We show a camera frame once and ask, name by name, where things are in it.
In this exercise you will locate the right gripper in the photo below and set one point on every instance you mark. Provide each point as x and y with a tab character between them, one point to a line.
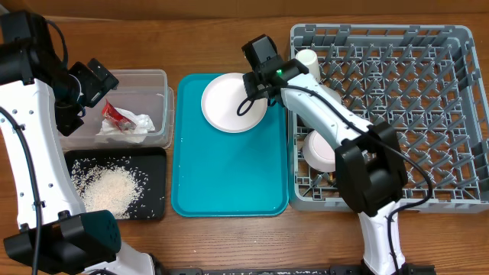
256	92

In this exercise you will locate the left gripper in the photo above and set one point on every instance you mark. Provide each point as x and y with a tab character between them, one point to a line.
98	86

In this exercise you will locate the red foil snack wrapper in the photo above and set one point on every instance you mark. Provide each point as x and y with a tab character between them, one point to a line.
117	119

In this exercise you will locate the pink plate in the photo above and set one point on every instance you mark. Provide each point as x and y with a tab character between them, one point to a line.
221	100

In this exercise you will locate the pale green cup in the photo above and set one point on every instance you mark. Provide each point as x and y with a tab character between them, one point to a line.
310	60

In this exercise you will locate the white napkin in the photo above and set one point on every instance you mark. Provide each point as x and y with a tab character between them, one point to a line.
143	122

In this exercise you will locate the grey bowl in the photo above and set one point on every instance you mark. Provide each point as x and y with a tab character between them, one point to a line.
336	96

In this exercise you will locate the pink bowl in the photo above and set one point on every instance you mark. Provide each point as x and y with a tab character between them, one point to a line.
318	153

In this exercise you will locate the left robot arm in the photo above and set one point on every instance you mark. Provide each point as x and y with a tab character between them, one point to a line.
43	98

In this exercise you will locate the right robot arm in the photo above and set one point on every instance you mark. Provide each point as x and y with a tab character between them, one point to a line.
369	167

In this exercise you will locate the grey dishwasher rack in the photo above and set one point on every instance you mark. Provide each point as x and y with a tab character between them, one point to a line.
424	80

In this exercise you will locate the teal serving tray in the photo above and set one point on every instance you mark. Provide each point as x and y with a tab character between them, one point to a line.
218	174

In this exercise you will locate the white rice leftovers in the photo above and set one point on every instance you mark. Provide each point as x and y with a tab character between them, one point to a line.
109	189

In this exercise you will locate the black plastic tray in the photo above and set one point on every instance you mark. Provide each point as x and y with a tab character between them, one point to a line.
153	172

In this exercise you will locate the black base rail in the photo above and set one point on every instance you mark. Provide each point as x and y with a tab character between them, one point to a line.
333	270

